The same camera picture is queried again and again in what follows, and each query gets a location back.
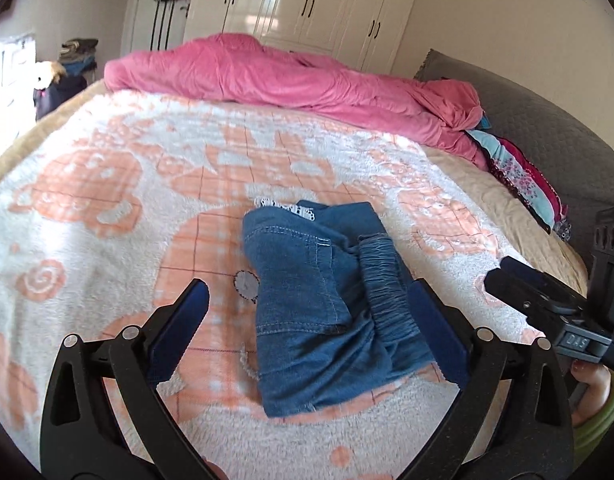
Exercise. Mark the white wardrobe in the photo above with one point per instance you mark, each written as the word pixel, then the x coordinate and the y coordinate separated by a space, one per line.
pixel 307 5

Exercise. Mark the person's right hand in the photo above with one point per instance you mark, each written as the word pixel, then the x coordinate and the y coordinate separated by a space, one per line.
pixel 589 390

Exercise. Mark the person's right forearm green sleeve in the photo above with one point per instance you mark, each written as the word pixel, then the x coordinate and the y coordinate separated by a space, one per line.
pixel 609 420

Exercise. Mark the plush toy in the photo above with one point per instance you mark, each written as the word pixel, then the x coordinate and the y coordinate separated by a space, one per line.
pixel 48 74

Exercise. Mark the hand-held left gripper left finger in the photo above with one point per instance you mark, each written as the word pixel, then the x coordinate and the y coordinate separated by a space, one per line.
pixel 187 320

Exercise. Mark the grey quilted headboard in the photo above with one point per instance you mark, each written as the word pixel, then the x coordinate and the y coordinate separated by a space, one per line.
pixel 547 120

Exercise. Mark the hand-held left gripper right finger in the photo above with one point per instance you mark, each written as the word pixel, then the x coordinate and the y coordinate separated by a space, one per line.
pixel 437 332

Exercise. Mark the blue denim jeans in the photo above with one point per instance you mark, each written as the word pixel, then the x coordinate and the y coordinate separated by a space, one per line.
pixel 317 310

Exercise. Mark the pink duvet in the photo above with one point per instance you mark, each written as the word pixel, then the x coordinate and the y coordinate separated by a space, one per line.
pixel 287 75

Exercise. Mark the white and orange printed blanket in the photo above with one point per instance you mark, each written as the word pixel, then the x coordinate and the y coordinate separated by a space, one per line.
pixel 112 210

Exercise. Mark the floral colourful cloth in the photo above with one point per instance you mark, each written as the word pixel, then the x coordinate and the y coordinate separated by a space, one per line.
pixel 522 180

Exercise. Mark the dark folded clothes pile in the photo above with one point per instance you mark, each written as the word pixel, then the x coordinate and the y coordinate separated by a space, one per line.
pixel 79 50

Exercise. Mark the white drawer cabinet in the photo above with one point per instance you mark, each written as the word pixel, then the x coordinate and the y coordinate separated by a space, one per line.
pixel 14 85

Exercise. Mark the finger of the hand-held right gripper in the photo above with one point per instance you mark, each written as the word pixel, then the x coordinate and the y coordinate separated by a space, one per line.
pixel 509 290
pixel 524 270

